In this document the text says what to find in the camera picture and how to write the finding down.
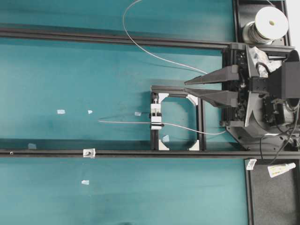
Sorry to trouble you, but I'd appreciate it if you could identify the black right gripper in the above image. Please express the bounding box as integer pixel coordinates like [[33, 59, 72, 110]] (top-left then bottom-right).
[[184, 43, 270, 128]]

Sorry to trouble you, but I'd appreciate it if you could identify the thin steel wire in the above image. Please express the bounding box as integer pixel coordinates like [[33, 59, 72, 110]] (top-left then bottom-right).
[[98, 0, 272, 135]]

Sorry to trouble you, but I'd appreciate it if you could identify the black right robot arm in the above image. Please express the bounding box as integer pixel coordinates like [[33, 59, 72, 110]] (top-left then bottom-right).
[[185, 43, 300, 151]]

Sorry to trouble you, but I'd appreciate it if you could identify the plastic bag of screws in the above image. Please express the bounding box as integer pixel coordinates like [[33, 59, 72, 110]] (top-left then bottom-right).
[[249, 47, 282, 78]]

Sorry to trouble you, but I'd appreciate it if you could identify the white label tag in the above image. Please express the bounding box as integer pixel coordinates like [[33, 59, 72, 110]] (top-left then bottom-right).
[[245, 159, 257, 171]]

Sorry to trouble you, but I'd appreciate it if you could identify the white glue tube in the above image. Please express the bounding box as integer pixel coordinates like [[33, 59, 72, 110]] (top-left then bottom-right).
[[268, 163, 296, 178]]

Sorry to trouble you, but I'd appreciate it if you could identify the black square frame fixture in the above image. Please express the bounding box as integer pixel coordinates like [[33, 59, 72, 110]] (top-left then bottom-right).
[[150, 86, 206, 151]]

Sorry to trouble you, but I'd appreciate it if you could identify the white wire spool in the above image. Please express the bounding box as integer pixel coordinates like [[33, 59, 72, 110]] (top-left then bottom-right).
[[242, 7, 289, 45]]

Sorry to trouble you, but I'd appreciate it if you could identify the white clamp block on frame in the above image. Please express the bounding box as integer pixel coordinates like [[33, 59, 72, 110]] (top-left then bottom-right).
[[150, 98, 163, 130]]

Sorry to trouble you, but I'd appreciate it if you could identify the black base frame right side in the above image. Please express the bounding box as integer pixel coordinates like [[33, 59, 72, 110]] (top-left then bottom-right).
[[232, 0, 300, 225]]

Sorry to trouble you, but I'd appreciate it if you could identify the white metal fitting on rail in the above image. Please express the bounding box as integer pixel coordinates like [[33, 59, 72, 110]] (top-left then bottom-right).
[[82, 149, 96, 158]]

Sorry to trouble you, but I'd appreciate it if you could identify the upper black aluminium rail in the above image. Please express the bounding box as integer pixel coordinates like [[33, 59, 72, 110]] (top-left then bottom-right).
[[0, 23, 232, 50]]

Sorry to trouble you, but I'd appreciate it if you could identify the black aluminium rail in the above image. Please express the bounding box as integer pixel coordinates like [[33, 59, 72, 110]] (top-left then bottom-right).
[[0, 149, 300, 160], [0, 23, 232, 50]]

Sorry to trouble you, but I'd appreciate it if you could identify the lower black aluminium rail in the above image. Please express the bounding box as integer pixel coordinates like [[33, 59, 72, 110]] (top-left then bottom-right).
[[0, 149, 300, 160]]

